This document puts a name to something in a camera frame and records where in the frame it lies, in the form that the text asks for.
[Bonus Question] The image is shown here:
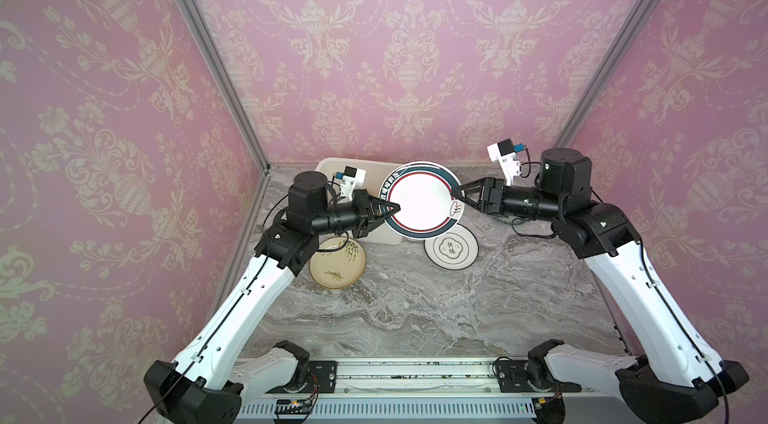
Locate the white plate black emblem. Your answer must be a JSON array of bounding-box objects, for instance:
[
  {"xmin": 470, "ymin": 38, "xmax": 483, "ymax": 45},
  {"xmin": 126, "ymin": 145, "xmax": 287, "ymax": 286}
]
[{"xmin": 424, "ymin": 224, "xmax": 480, "ymax": 271}]

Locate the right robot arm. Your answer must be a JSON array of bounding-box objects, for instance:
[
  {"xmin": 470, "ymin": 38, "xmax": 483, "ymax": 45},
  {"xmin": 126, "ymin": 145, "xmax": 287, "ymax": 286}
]
[{"xmin": 451, "ymin": 148, "xmax": 749, "ymax": 423}]

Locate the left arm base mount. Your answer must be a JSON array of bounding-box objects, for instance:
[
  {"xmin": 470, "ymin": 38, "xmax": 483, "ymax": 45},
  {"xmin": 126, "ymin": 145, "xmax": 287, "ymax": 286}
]
[{"xmin": 284, "ymin": 360, "xmax": 338, "ymax": 394}]

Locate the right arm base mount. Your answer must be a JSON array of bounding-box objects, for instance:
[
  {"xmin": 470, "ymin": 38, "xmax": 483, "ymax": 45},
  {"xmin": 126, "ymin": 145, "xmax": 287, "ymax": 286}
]
[{"xmin": 491, "ymin": 356, "xmax": 582, "ymax": 394}]

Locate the white plate red green rim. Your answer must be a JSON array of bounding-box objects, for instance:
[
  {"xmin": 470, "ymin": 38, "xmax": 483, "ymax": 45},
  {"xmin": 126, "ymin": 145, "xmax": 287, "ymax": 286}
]
[{"xmin": 378, "ymin": 161, "xmax": 465, "ymax": 240}]

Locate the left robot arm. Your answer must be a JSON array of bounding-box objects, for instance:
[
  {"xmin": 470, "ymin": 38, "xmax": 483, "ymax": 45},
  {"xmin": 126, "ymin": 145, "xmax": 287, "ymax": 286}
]
[{"xmin": 144, "ymin": 171, "xmax": 400, "ymax": 423}]

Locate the aluminium front rail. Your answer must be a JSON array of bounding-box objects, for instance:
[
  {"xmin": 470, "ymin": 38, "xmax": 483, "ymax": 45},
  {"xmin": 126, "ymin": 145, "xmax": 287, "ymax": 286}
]
[{"xmin": 232, "ymin": 358, "xmax": 642, "ymax": 423}]

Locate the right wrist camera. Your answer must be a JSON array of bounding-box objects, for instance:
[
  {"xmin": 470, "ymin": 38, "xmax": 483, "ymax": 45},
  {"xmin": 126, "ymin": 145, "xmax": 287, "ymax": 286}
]
[{"xmin": 487, "ymin": 139, "xmax": 531, "ymax": 186}]

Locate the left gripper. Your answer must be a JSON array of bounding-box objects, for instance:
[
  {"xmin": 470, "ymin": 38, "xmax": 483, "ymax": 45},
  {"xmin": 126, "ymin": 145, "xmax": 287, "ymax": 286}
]
[{"xmin": 309, "ymin": 189, "xmax": 400, "ymax": 238}]

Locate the left corner aluminium post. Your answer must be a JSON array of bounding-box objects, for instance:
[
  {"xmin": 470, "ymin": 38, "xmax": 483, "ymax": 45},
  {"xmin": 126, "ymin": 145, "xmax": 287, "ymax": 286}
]
[{"xmin": 175, "ymin": 0, "xmax": 270, "ymax": 175}]

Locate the beige willow painted plate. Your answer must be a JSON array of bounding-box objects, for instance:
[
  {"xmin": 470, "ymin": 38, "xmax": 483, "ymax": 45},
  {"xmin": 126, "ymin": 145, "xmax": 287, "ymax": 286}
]
[{"xmin": 309, "ymin": 236, "xmax": 367, "ymax": 290}]

